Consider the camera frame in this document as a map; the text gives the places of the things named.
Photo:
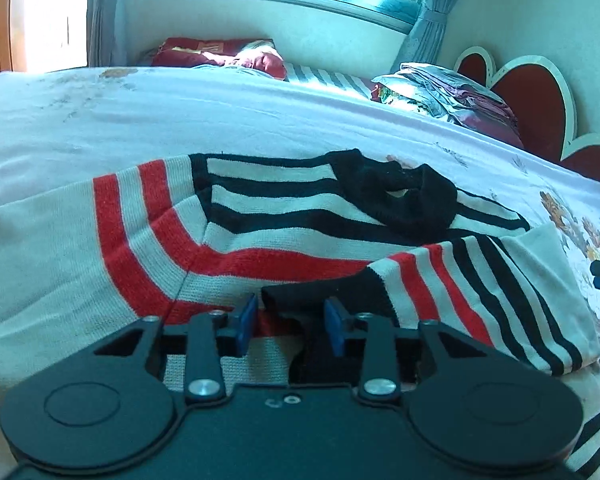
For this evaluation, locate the floral pink bed sheet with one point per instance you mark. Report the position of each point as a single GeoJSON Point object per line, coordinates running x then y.
{"type": "Point", "coordinates": [72, 126]}

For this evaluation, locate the left teal curtain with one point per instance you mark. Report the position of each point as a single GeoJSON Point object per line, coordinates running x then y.
{"type": "Point", "coordinates": [105, 33]}

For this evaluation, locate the red pillow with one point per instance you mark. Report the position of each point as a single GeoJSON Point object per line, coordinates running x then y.
{"type": "Point", "coordinates": [255, 54]}

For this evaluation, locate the teal curtain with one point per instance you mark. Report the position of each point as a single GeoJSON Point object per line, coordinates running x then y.
{"type": "Point", "coordinates": [105, 33]}
{"type": "Point", "coordinates": [424, 41]}

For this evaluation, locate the striped mattress pad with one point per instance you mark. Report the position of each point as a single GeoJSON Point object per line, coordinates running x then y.
{"type": "Point", "coordinates": [332, 82]}

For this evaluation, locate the right teal curtain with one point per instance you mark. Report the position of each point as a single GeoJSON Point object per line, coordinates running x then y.
{"type": "Point", "coordinates": [424, 41]}

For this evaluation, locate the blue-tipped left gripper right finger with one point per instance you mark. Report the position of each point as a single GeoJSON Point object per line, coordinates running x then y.
{"type": "Point", "coordinates": [368, 342]}

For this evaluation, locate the stack of folded quilts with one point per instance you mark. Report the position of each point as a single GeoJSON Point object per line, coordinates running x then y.
{"type": "Point", "coordinates": [437, 92]}

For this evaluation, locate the red white flower headboard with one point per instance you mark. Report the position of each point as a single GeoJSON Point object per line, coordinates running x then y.
{"type": "Point", "coordinates": [542, 101]}

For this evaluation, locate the striped knit children's sweater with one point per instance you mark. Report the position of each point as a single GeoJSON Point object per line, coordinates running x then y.
{"type": "Point", "coordinates": [186, 235]}

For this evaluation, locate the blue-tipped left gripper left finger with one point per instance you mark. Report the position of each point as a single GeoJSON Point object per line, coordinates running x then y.
{"type": "Point", "coordinates": [210, 336]}

